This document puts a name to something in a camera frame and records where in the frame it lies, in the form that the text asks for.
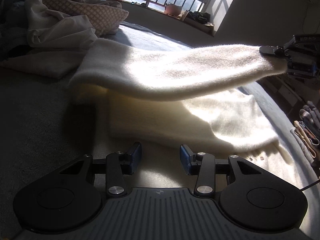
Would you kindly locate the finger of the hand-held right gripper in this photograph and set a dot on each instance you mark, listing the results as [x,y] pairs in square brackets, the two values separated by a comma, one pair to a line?
[268,49]

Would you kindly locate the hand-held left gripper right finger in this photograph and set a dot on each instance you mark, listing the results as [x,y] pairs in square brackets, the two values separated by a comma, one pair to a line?
[184,155]

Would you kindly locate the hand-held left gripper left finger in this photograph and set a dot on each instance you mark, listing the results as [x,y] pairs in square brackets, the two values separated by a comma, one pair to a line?
[136,155]

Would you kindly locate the cream fluffy towel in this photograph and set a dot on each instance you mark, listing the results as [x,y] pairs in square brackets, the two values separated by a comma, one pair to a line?
[175,70]

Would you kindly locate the stack of folded clothes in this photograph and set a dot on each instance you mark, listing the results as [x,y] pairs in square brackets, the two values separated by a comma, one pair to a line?
[307,130]

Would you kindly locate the dark clothes heap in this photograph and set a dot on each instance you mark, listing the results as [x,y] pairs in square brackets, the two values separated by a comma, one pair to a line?
[198,17]

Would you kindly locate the white low shelf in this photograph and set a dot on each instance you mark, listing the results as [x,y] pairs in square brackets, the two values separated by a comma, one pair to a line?
[282,92]

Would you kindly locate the small cardboard box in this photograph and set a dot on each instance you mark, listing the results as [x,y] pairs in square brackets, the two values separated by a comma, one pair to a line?
[184,16]

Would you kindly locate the pink pot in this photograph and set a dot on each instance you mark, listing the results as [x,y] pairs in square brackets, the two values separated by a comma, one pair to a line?
[172,9]

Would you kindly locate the grey fleece bed blanket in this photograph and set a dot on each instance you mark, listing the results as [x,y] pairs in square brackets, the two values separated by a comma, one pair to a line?
[37,110]

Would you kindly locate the white crumpled shirt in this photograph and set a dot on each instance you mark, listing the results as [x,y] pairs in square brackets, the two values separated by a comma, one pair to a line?
[55,35]

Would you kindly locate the dark blue quilt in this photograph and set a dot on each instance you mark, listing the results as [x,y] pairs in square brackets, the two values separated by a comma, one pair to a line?
[12,32]

